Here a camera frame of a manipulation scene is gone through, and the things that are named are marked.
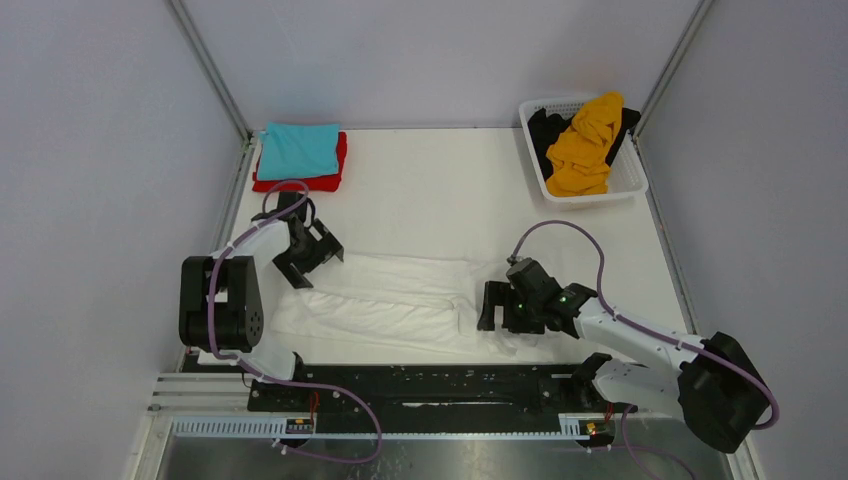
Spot yellow t shirt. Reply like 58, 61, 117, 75
546, 91, 624, 198

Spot white slotted cable duct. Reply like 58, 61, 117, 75
171, 414, 604, 441

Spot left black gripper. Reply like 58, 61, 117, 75
274, 220, 343, 288

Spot metal frame post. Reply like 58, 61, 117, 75
632, 0, 716, 139
164, 0, 252, 142

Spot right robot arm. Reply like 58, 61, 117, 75
477, 258, 771, 453

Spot white plastic basket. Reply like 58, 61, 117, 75
518, 92, 649, 211

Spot left metal frame post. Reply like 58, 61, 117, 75
164, 0, 252, 142

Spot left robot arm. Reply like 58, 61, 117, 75
178, 192, 344, 411

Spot folded red t shirt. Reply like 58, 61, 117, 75
251, 131, 348, 193

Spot folded cyan t shirt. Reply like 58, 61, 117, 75
257, 123, 341, 181

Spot white t shirt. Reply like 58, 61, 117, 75
268, 254, 564, 362

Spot right metal frame post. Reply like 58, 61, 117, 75
632, 0, 716, 139

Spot black t shirt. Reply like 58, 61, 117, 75
527, 108, 641, 180

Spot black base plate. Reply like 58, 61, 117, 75
247, 364, 625, 435

